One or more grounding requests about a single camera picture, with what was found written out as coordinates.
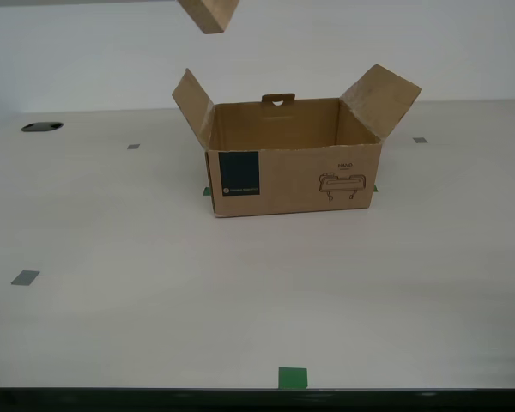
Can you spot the brown cardboard box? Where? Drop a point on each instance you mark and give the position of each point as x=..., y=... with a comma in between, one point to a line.
x=296, y=184

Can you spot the light wooden block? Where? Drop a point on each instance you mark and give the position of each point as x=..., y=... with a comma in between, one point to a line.
x=210, y=13

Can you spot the grey tape marker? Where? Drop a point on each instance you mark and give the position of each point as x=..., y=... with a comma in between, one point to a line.
x=133, y=147
x=419, y=140
x=25, y=278

